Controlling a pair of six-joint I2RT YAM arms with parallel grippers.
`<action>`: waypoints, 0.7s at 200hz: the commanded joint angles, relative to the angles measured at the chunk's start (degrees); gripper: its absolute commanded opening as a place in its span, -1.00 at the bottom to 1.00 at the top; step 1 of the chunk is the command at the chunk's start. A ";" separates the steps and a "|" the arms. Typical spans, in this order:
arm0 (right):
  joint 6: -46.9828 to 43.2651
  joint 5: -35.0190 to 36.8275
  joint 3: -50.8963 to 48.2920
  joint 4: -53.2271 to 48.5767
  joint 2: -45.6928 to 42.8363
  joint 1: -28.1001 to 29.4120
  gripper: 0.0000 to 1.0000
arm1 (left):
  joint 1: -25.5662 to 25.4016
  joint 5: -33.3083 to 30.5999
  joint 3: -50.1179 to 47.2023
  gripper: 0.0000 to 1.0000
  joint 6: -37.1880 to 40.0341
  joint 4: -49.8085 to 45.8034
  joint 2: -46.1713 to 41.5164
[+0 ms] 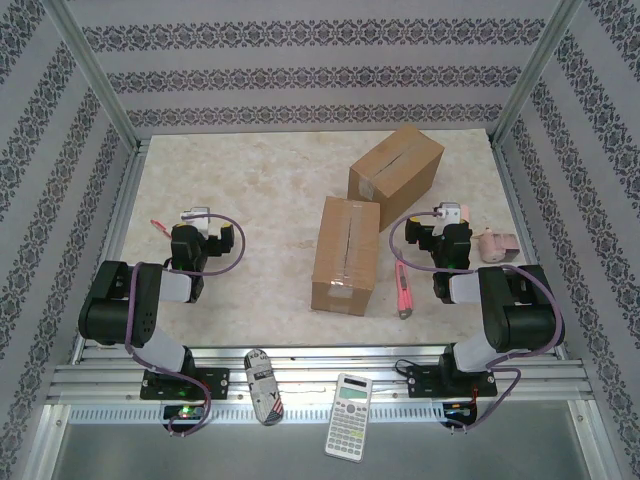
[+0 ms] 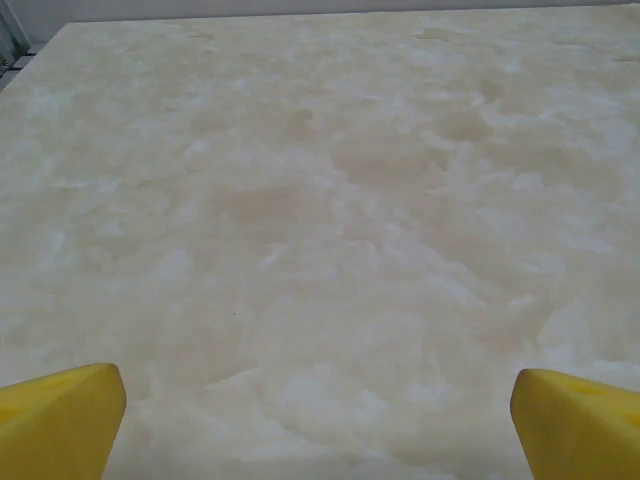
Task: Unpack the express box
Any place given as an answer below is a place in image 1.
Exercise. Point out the aluminium frame post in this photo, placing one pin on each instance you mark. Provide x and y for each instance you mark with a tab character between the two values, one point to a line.
534	70
94	75

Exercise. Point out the pink roller toy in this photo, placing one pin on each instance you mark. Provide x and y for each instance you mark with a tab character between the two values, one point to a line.
497	247

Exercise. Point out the white scientific calculator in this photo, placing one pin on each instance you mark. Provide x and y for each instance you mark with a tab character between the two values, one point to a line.
347	425

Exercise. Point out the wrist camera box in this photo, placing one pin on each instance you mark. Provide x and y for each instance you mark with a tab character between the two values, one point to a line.
197	219
447	217

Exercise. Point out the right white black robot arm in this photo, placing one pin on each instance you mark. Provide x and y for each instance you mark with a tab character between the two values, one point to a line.
525	310

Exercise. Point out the brown cardboard box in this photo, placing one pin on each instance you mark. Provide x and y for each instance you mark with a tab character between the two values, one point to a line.
400	165
345	250

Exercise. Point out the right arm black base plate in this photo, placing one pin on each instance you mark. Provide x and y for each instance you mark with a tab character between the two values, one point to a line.
425	382

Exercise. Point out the pink utility knife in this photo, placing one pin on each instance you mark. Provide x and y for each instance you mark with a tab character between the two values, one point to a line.
404	290

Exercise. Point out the grey metal shelf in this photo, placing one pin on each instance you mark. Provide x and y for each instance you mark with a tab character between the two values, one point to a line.
200	455

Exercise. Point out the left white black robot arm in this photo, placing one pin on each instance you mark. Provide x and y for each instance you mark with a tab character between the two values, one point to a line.
115	305

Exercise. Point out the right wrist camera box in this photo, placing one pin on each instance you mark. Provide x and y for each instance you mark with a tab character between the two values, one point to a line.
447	217

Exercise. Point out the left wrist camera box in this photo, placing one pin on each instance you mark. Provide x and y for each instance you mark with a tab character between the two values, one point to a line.
197	219

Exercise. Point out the red pen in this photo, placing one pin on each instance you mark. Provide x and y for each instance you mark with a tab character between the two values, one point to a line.
160	226

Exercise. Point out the long aluminium frame rail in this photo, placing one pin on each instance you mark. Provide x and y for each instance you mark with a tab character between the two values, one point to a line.
320	360

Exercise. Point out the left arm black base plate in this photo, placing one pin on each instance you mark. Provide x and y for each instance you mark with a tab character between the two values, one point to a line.
217	382

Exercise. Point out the aluminium side rail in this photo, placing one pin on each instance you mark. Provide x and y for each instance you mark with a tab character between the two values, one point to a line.
131	180
506	175

